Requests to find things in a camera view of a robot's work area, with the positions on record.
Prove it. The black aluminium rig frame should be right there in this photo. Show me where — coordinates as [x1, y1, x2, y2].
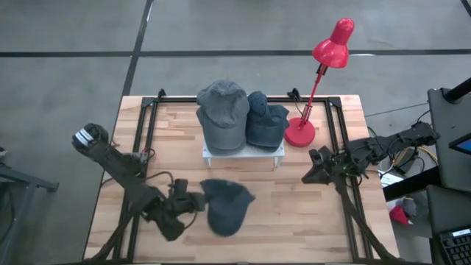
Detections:
[88, 96, 397, 264]

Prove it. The grey metal cart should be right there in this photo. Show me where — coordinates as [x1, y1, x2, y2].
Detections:
[0, 146, 60, 258]

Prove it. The navy denim baseball cap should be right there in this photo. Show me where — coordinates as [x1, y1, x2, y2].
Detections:
[245, 121, 286, 153]
[199, 178, 256, 238]
[245, 91, 291, 139]

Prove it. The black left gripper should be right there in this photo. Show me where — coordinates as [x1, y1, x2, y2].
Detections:
[156, 178, 207, 242]

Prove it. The red desk lamp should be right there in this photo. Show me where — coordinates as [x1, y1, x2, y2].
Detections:
[283, 18, 355, 148]

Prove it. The yellow floor cable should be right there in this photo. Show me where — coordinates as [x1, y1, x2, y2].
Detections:
[419, 145, 439, 165]

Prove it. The black power adapter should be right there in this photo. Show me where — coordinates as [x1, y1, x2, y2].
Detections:
[393, 156, 419, 176]

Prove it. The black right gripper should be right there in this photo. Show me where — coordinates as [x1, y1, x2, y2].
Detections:
[302, 146, 349, 185]

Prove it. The black keyboard desk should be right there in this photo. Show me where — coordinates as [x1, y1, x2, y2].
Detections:
[382, 167, 471, 265]

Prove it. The black round pole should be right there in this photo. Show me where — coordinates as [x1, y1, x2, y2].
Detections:
[443, 77, 471, 104]

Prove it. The tablet with blue screen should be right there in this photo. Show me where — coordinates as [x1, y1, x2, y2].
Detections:
[448, 132, 471, 155]

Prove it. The white paper sheet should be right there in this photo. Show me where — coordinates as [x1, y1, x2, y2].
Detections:
[378, 171, 404, 187]

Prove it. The grey floor cable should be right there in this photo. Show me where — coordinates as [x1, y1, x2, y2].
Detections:
[364, 102, 430, 118]

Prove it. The red cloth item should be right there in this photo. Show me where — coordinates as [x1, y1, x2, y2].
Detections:
[389, 204, 411, 226]

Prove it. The black computer keyboard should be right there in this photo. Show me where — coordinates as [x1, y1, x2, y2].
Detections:
[437, 227, 471, 265]

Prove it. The white perforated metal stand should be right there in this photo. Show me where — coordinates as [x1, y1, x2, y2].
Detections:
[202, 141, 286, 169]

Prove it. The grey cloth item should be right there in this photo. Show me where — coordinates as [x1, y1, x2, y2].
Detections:
[403, 197, 419, 220]

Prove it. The grey denim baseball cap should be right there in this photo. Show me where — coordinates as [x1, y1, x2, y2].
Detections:
[196, 79, 251, 151]
[204, 141, 247, 156]

